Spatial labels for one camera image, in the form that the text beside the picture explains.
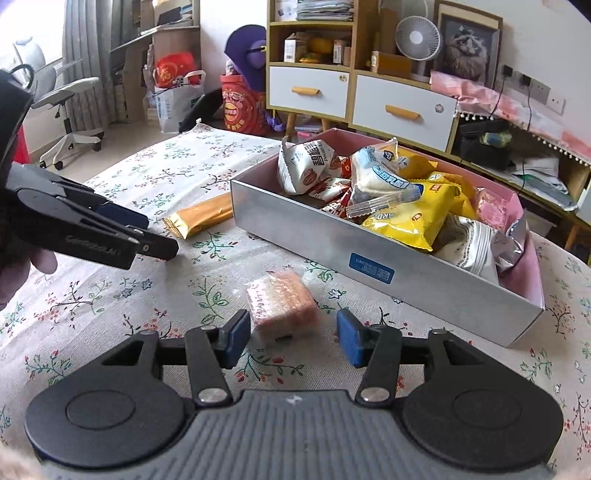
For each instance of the white shopping bag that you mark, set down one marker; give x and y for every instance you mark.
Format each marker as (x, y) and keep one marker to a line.
(173, 108)

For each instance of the beige fuzzy sleeve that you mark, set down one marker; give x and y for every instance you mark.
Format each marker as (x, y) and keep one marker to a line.
(16, 464)

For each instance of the small brown carton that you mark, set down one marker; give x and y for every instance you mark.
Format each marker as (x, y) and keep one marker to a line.
(340, 51)

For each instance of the pink crispy snack packet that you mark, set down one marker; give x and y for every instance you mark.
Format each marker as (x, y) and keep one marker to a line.
(281, 300)
(491, 205)

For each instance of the grey curtain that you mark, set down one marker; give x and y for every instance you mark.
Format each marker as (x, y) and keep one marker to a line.
(85, 55)

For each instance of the gold wrapper bar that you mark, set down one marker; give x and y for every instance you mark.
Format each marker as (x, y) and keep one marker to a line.
(198, 219)

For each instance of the red foil candy packet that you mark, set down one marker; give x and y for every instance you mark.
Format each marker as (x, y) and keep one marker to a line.
(339, 207)

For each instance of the white rice cracker packet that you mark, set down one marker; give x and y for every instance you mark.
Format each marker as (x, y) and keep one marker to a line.
(376, 180)

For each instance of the white desk fan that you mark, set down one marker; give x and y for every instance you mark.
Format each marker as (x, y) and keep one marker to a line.
(418, 39)

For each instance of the silver white snack packet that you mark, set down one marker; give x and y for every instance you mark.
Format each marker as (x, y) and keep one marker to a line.
(471, 244)

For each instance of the red white candy packet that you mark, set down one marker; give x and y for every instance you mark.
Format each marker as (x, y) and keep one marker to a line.
(330, 189)

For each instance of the framed cat picture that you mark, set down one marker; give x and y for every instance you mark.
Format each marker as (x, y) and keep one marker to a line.
(466, 46)

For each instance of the stack of papers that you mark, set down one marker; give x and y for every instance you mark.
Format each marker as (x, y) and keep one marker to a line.
(323, 9)

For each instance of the wall socket panel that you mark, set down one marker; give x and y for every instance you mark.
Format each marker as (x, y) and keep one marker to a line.
(535, 87)

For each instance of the silver box pink inside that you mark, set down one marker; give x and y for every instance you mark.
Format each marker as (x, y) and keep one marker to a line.
(300, 230)

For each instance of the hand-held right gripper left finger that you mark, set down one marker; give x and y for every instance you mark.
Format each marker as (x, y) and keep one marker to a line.
(238, 337)

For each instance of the white packet dark print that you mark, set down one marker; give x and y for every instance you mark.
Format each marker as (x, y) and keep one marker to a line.
(300, 166)

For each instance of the small white carton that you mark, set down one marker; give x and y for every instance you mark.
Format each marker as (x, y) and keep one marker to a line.
(290, 48)

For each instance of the grey office chair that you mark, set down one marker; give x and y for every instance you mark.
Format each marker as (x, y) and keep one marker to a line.
(60, 94)

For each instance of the red patterned bag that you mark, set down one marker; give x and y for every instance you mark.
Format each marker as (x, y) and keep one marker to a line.
(240, 108)

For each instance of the yellow item on shelf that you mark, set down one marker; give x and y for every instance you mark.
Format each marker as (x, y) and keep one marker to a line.
(321, 46)

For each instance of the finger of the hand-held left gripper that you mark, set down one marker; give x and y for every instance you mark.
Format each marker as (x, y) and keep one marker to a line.
(157, 247)
(124, 217)

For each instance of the pink cloth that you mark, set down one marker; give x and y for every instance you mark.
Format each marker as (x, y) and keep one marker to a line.
(485, 99)

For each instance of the pile of papers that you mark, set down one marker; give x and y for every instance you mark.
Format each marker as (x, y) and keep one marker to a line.
(540, 177)

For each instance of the black bag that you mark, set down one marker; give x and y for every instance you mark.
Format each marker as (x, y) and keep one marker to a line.
(203, 108)

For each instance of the wooden low cabinet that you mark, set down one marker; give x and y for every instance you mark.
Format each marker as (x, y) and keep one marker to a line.
(574, 226)

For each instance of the red gift bag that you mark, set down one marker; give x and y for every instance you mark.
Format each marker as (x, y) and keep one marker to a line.
(175, 69)

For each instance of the yellow chip bag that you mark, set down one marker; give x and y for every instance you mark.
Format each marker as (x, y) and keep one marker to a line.
(411, 217)

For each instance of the person's left hand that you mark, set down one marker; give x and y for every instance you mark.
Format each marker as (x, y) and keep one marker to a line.
(41, 263)

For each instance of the cardboard box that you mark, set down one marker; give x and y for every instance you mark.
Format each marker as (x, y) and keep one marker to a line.
(390, 64)

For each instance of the purple plush toy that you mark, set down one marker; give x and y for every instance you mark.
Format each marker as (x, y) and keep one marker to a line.
(247, 55)

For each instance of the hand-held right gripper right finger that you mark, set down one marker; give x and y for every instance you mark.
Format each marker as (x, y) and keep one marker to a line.
(348, 339)

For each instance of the wooden shelf cabinet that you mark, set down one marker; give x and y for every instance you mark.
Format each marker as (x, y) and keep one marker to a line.
(353, 46)

